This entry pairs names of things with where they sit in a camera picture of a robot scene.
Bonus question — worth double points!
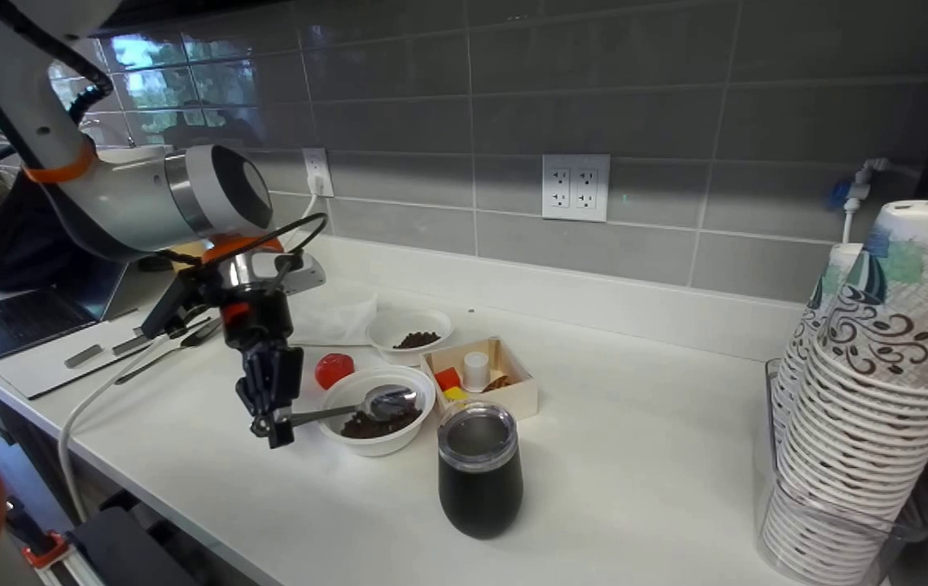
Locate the stack of paper cups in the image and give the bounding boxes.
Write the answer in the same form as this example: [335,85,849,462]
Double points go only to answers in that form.
[759,199,928,586]

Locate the small white bottle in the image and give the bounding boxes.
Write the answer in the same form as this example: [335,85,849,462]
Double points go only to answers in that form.
[462,350,491,393]

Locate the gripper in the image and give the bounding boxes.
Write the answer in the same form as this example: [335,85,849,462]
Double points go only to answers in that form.
[222,286,305,450]

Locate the black handled knife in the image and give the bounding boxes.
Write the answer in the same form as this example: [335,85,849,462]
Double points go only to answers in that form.
[113,321,225,386]

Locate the white wall socket with plug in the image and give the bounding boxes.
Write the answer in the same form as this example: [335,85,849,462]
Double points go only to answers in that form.
[302,146,335,199]

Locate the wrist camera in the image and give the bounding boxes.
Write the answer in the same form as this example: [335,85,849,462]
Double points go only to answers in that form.
[139,271,225,340]

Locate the large white bowl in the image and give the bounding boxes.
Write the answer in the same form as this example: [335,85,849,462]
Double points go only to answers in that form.
[317,364,438,457]

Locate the white double wall socket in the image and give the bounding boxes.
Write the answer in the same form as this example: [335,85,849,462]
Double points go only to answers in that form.
[541,153,612,223]

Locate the white and blue water valve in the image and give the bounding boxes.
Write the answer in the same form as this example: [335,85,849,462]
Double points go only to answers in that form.
[828,156,893,245]

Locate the small wooden box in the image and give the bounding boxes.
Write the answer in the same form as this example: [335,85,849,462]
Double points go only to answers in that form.
[418,335,540,422]

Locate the black bag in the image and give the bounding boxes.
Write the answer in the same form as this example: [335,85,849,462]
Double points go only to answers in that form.
[0,169,133,295]

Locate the silver spoon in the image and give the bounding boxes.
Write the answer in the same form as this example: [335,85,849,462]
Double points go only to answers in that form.
[288,384,418,426]

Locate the silver knife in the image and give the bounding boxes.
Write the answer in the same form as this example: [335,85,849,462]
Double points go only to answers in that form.
[63,316,214,370]

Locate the clear plastic bag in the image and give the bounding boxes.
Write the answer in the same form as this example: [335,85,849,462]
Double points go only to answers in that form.
[288,283,380,348]

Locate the open laptop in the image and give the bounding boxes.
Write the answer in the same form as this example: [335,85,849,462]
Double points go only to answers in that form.
[0,254,182,368]

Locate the red round lid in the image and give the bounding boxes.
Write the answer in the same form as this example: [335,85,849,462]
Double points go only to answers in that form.
[314,352,357,391]

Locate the black tumbler with clear lid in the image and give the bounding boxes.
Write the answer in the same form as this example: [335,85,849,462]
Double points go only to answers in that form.
[436,400,525,540]

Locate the clear plastic cup holder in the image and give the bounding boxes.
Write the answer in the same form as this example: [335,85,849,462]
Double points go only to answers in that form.
[752,356,928,586]

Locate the small white bowl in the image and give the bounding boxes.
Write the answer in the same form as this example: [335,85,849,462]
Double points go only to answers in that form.
[366,307,455,368]

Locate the white cable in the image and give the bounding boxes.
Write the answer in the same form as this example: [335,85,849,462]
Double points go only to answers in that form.
[57,190,323,523]

